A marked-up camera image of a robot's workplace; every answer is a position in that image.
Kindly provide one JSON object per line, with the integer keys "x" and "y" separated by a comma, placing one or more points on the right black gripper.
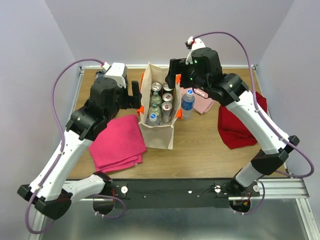
{"x": 177, "y": 66}

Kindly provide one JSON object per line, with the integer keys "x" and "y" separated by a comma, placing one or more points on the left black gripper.
{"x": 132, "y": 101}

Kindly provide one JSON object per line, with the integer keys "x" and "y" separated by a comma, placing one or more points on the green cap glass bottle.
{"x": 155, "y": 109}
{"x": 156, "y": 98}

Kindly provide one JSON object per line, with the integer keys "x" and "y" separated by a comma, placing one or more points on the blue cap bottle from bag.
{"x": 153, "y": 120}

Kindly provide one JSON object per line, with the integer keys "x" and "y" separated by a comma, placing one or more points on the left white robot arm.
{"x": 49, "y": 193}

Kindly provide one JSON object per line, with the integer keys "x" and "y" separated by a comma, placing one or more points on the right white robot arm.
{"x": 234, "y": 94}

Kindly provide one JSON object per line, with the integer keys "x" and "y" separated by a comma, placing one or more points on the silver can far right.
{"x": 167, "y": 89}

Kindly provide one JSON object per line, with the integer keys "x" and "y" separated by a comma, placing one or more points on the red top can middle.
{"x": 167, "y": 98}

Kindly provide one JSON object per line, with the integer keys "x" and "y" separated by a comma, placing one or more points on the red can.
{"x": 166, "y": 109}
{"x": 167, "y": 98}

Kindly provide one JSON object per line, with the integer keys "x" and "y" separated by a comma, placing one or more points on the blue cap bottle on table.
{"x": 187, "y": 104}

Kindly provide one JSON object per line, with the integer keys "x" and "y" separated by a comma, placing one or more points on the red top can near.
{"x": 166, "y": 109}

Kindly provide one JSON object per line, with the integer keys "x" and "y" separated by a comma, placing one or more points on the plaid navy shirt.
{"x": 100, "y": 75}

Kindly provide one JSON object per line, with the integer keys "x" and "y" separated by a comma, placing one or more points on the pink printed t-shirt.
{"x": 202, "y": 102}

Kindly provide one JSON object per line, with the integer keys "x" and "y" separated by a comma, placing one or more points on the magenta folded cloth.
{"x": 119, "y": 146}

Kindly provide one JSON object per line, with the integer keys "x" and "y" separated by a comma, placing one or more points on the red cloth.
{"x": 232, "y": 131}

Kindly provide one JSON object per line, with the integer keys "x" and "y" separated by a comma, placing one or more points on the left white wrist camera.
{"x": 115, "y": 65}

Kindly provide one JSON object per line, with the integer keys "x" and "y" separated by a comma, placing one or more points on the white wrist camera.
{"x": 115, "y": 65}
{"x": 193, "y": 44}

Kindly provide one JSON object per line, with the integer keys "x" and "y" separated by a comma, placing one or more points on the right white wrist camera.
{"x": 193, "y": 44}

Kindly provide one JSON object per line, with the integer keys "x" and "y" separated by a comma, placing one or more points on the aluminium frame rail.
{"x": 281, "y": 188}

